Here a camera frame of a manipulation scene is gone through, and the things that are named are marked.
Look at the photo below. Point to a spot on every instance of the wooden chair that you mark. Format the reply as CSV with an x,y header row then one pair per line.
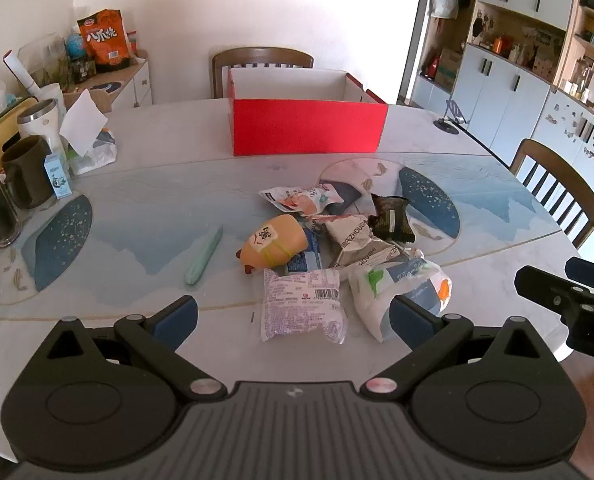
x,y
577,195
262,55

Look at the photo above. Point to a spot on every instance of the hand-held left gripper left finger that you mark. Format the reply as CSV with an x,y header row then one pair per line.
x,y
177,317

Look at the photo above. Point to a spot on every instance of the white thermos cup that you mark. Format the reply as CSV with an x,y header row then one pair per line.
x,y
47,125

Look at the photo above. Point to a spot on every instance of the dark brown mug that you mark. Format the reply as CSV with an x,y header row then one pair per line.
x,y
27,170

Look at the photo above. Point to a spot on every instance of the small blue white carton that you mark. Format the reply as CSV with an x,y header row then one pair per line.
x,y
58,175

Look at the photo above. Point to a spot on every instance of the silver brown snack packet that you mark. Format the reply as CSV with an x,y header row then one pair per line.
x,y
352,242

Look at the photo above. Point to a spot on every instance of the small globe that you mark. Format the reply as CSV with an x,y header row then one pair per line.
x,y
75,45

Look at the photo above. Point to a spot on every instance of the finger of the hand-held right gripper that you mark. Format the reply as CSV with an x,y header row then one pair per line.
x,y
542,285
589,271

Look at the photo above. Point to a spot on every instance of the blue snack packet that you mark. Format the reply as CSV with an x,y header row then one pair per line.
x,y
304,260

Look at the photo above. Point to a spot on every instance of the phone stand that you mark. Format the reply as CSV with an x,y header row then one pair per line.
x,y
447,126

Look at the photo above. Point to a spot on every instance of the orange snack bag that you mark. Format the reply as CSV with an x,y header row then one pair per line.
x,y
104,40

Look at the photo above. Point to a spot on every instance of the brown cardboard box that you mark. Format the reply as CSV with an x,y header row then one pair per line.
x,y
102,97

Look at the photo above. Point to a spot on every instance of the white hanging bag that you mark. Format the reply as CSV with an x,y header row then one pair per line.
x,y
444,5

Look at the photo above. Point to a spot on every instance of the white orange snack packet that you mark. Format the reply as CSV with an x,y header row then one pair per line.
x,y
297,200

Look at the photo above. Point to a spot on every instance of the white purple snack packet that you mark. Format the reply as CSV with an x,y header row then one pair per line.
x,y
297,305

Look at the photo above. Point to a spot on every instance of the patterned desktop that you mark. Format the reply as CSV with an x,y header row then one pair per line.
x,y
152,160

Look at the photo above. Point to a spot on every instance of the white cabinet with magnets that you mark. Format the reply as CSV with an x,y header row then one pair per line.
x,y
577,135

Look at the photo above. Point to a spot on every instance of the white side cabinet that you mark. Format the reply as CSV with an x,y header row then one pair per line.
x,y
142,85

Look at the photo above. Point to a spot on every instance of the orange pig-shaped toy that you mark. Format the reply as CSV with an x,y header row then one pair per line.
x,y
282,235

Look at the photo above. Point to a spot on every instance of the dark brown snack packet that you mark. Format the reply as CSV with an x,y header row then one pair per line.
x,y
389,217

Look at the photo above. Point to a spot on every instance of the beige tray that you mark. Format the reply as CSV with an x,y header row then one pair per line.
x,y
2,130

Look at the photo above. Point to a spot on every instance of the white paper roll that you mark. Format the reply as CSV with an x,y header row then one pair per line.
x,y
19,72

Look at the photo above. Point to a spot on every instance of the tissue pack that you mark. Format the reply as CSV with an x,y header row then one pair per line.
x,y
84,120

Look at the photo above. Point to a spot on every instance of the red cardboard box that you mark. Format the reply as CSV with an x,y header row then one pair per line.
x,y
302,125

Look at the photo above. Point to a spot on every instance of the green printed cardboard box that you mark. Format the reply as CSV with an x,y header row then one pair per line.
x,y
449,67

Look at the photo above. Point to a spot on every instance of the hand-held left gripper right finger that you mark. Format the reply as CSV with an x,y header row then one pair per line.
x,y
409,322

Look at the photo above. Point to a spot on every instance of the white blue green packet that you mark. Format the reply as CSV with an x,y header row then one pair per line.
x,y
377,300

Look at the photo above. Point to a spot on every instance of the clear plastic terrarium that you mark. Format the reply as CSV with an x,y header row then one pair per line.
x,y
42,57

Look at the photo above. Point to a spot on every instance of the wooden shelf unit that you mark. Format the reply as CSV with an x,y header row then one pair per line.
x,y
444,35

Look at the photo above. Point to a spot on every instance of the white floor cabinet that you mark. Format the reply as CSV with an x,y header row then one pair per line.
x,y
502,100

